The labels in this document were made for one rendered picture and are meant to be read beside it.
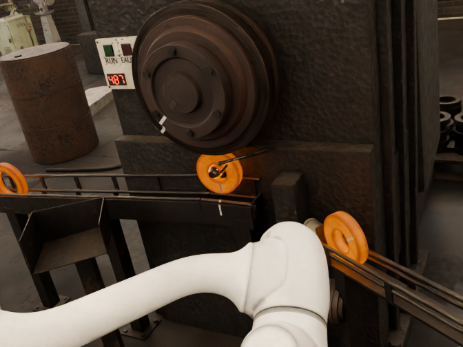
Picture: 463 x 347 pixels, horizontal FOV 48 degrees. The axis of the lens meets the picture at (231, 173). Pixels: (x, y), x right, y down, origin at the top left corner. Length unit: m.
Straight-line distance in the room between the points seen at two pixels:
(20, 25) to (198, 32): 8.38
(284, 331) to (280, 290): 0.09
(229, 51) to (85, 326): 0.94
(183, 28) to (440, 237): 1.74
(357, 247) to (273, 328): 0.78
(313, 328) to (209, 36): 0.96
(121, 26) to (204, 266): 1.25
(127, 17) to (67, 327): 1.30
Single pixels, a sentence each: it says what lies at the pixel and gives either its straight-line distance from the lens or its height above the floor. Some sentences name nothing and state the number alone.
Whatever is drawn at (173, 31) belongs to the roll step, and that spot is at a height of 1.28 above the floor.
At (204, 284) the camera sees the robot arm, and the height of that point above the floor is 1.07.
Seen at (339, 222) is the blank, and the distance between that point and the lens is 1.42.
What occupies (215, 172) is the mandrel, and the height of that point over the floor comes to 0.83.
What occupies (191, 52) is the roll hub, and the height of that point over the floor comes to 1.23.
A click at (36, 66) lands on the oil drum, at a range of 4.31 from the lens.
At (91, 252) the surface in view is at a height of 0.60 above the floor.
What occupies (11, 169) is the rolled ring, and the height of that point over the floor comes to 0.75.
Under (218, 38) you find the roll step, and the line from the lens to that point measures 1.47.
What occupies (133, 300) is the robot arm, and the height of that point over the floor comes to 1.09.
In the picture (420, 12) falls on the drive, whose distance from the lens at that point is 2.20.
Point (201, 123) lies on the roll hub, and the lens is 1.51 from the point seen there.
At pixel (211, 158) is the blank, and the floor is 0.86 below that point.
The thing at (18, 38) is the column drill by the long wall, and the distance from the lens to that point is 9.73.
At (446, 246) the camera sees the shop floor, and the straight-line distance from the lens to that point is 2.69.
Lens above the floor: 1.52
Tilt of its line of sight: 25 degrees down
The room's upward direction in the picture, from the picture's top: 10 degrees counter-clockwise
